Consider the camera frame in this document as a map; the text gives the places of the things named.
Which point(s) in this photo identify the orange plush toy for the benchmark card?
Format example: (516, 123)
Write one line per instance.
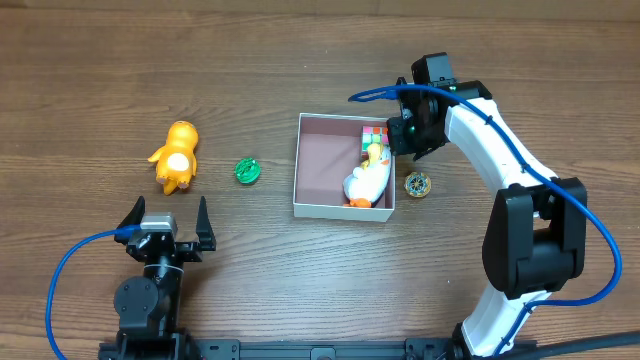
(175, 161)

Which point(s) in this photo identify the gold blue spinning top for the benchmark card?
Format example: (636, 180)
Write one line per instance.
(417, 184)

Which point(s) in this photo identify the white plush duck yellow hat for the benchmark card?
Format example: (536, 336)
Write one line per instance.
(367, 182)

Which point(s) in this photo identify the green spinning top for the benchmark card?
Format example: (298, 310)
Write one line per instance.
(247, 171)

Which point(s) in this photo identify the white cardboard box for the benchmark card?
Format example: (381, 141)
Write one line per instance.
(328, 149)

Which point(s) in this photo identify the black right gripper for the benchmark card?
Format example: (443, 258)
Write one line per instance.
(400, 138)

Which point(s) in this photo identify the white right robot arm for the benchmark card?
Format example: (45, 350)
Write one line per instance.
(534, 241)

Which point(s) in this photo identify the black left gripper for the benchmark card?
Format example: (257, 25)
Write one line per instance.
(185, 248)

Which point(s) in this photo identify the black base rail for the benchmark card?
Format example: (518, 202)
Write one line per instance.
(187, 347)

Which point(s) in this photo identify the colourful puzzle cube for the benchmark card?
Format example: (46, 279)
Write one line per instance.
(372, 134)

